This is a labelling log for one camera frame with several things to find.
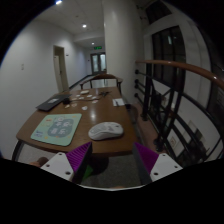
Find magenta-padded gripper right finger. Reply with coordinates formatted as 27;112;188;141
133;141;184;186

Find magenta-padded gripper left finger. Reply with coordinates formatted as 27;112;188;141
40;141;94;185

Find white perforated computer mouse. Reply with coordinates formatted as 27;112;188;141
88;121;125;141

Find mint green printed mouse pad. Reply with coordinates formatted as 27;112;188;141
30;113;83;147

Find dark closed laptop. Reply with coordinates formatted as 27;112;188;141
35;93;72;112

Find white paper sheet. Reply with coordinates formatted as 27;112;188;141
112;97;126;108

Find open side door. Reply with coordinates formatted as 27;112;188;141
53;45;70;93

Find wooden armchair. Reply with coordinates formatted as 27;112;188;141
79;73;124;95

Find black railing with wooden handrail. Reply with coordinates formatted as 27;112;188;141
134;59;224;164

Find glass double door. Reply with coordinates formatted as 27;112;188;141
90;52;108;75

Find dark framed window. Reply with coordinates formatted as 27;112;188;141
151;25;188;91

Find recessed ceiling lights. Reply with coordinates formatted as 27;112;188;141
54;0;97;45

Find black cable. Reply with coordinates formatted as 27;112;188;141
98;90;133;109

